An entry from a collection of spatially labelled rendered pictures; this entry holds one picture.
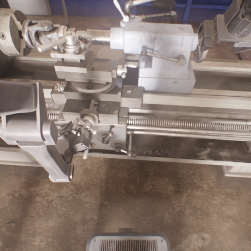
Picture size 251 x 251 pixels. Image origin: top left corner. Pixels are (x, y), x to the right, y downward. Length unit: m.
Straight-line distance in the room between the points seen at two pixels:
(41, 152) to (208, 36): 0.50
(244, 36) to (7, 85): 0.49
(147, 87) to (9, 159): 1.44
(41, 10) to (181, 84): 3.89
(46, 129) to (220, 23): 0.46
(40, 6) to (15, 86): 4.35
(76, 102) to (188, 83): 0.67
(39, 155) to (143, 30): 0.84
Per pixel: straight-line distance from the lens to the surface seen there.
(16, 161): 2.05
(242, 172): 2.05
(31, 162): 1.98
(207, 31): 0.55
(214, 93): 1.33
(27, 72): 1.73
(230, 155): 1.63
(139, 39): 1.11
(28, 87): 0.40
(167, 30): 1.15
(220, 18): 0.55
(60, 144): 0.76
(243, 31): 0.53
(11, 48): 1.30
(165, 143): 1.50
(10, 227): 1.86
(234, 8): 0.53
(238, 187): 2.02
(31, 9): 4.79
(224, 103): 1.28
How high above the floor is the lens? 1.63
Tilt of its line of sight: 51 degrees down
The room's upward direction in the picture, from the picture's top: 2 degrees clockwise
